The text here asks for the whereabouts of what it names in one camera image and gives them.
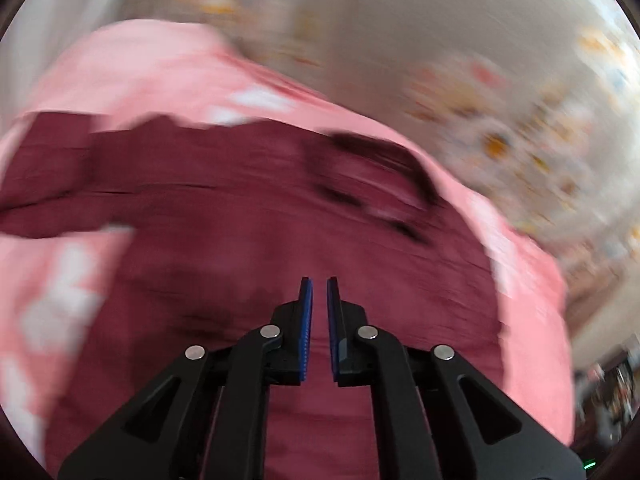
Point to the grey floral bedsheet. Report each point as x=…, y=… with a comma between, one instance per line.
x=500, y=110

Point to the dark clutter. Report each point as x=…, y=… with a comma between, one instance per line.
x=607, y=395

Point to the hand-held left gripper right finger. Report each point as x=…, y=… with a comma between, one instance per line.
x=332, y=330

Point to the maroon puffer jacket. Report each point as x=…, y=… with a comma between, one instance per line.
x=225, y=240

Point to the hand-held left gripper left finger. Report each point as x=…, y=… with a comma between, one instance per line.
x=307, y=330

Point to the pink printed blanket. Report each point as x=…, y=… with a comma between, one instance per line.
x=150, y=70

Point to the pale satin cloth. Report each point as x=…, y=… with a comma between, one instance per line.
x=60, y=20

